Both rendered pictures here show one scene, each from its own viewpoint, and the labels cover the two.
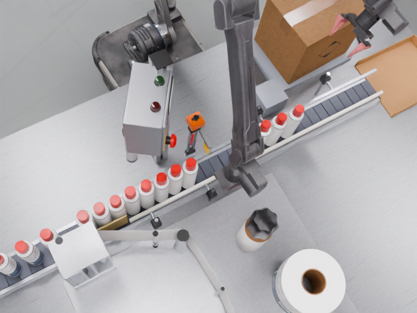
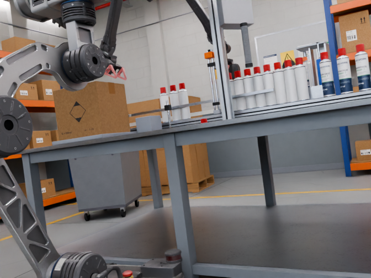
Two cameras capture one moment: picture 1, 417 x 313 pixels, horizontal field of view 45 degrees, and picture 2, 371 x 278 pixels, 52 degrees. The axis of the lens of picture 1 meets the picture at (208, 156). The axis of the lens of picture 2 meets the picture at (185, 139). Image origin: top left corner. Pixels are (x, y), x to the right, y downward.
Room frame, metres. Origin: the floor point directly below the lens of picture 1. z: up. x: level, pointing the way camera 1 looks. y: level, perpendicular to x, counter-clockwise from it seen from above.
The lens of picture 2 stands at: (1.32, 1.88, 0.78)
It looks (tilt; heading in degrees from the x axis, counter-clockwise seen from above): 0 degrees down; 255
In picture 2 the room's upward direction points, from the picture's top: 7 degrees counter-clockwise
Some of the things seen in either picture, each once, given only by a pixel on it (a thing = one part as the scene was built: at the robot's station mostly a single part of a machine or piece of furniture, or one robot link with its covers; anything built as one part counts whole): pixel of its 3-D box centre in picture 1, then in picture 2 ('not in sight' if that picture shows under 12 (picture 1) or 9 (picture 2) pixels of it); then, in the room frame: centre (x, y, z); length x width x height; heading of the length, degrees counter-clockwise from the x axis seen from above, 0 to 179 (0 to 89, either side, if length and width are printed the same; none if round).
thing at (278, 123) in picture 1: (275, 128); (174, 103); (0.79, -0.20, 0.98); 0.05 x 0.05 x 0.20
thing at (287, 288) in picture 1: (306, 284); not in sight; (0.30, -0.41, 0.95); 0.20 x 0.20 x 0.14
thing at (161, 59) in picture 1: (159, 117); (220, 52); (0.63, 0.17, 1.17); 0.04 x 0.04 x 0.67; 44
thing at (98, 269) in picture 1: (83, 255); (315, 73); (0.19, 0.28, 1.01); 0.14 x 0.13 x 0.26; 134
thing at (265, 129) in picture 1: (260, 136); (184, 101); (0.75, -0.15, 0.98); 0.05 x 0.05 x 0.20
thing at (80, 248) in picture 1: (77, 249); (312, 46); (0.19, 0.28, 1.14); 0.14 x 0.11 x 0.01; 134
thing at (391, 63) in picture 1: (403, 74); not in sight; (1.25, -0.67, 0.85); 0.30 x 0.26 x 0.04; 134
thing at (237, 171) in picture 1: (239, 165); not in sight; (0.51, -0.09, 1.26); 0.07 x 0.06 x 0.07; 49
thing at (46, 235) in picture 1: (51, 240); (326, 74); (0.22, 0.39, 0.98); 0.05 x 0.05 x 0.20
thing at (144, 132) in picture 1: (149, 111); (231, 7); (0.54, 0.18, 1.38); 0.17 x 0.10 x 0.19; 9
